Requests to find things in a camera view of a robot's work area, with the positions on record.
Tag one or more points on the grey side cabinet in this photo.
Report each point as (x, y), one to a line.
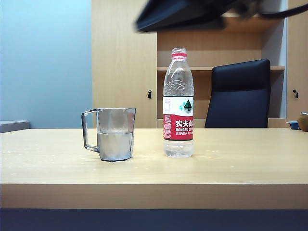
(13, 126)

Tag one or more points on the clear red-label water bottle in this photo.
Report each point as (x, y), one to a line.
(178, 108)

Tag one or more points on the black office chair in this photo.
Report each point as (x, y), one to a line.
(238, 96)

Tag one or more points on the brown kiwi fruit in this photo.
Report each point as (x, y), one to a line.
(303, 122)

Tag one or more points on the small blue cup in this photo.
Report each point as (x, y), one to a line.
(292, 125)

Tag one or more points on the clear grey plastic mug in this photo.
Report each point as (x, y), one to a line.
(116, 134)

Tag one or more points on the black cabinet door key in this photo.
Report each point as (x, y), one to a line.
(295, 93)
(149, 94)

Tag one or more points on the wooden cabinet with shelves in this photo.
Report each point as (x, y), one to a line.
(122, 60)

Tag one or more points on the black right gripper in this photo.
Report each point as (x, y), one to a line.
(247, 8)

